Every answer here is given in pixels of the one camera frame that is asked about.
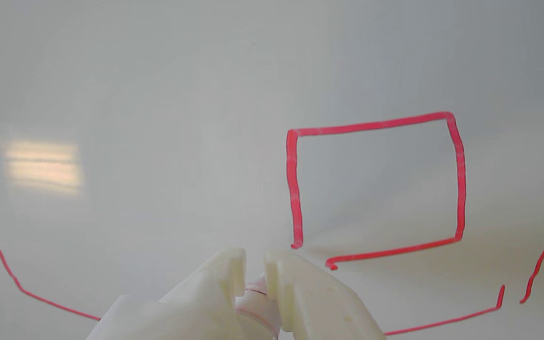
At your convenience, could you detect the red whiteboard marker pen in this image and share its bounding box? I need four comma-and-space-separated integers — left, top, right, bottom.
234, 276, 284, 340

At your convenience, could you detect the large whiteboard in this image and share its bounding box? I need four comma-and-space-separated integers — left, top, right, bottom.
0, 0, 544, 340

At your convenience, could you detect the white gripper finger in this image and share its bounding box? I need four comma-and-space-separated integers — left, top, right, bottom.
159, 247, 248, 340
263, 250, 387, 340

